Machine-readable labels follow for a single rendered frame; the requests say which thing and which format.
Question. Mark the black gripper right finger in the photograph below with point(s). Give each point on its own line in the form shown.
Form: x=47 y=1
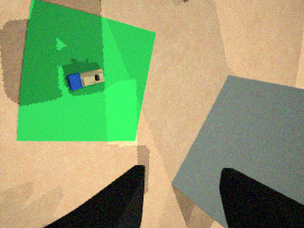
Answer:
x=248 y=203

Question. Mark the green square zone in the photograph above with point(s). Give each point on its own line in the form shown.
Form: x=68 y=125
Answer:
x=61 y=41

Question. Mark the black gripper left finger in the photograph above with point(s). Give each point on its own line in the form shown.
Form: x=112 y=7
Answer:
x=118 y=205

